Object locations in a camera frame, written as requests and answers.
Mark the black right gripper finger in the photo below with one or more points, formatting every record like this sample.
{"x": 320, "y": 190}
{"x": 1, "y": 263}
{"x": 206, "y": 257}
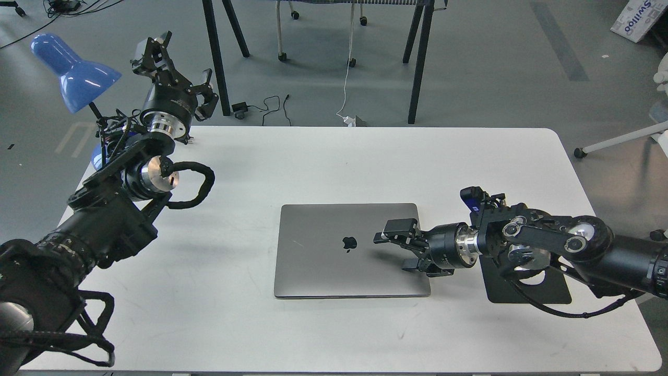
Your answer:
{"x": 402, "y": 232}
{"x": 423, "y": 264}

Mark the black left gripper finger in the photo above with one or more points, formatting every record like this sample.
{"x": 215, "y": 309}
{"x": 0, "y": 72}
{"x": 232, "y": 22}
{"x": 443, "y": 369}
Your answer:
{"x": 152, "y": 60}
{"x": 205, "y": 110}

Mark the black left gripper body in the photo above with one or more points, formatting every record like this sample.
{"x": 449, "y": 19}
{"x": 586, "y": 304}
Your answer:
{"x": 170, "y": 107}

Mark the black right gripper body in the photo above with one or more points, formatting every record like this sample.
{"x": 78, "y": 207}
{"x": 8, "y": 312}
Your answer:
{"x": 450, "y": 247}

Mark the grey laptop computer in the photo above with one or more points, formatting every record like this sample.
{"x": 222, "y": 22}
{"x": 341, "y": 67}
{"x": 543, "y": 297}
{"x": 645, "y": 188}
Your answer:
{"x": 328, "y": 251}

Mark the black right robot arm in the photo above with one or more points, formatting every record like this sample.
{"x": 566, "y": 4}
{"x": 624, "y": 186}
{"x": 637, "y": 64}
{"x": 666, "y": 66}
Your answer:
{"x": 523, "y": 241}

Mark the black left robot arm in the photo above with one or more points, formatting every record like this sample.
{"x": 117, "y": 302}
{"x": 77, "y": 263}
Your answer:
{"x": 43, "y": 308}

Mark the blue desk lamp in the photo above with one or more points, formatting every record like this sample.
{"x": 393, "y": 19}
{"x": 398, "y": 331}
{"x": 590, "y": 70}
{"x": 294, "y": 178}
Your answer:
{"x": 81, "y": 81}

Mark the black mouse pad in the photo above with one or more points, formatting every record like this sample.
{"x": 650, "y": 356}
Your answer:
{"x": 552, "y": 290}

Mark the white chair leg right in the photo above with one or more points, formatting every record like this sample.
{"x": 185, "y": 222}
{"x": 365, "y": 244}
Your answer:
{"x": 657, "y": 132}

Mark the white cardboard box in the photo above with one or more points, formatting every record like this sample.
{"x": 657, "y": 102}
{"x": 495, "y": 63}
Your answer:
{"x": 637, "y": 18}

